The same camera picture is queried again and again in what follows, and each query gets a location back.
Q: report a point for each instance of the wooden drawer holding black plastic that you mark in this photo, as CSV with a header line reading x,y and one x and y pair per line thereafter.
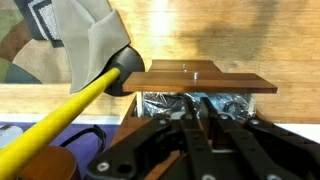
x,y
200,85

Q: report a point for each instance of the grey cloth cover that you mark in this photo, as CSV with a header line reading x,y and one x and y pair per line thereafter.
x,y
90,40

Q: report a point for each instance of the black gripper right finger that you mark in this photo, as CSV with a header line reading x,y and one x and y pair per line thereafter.
x,y
266,153

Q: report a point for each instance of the brown wooden drawer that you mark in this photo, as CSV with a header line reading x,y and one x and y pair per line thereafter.
x,y
173,65

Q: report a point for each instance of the black round stand base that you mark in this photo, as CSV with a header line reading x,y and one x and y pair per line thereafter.
x,y
128,63

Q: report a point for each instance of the yellow pole with black cap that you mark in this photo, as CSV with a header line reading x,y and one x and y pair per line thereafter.
x,y
50,130

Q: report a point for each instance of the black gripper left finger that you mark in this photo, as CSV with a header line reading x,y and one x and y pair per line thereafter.
x,y
146,153

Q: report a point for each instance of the multicolour patterned rug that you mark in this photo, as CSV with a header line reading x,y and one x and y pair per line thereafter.
x,y
20,50

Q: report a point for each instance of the brown acoustic guitar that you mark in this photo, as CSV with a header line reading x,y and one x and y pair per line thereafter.
x,y
53,165

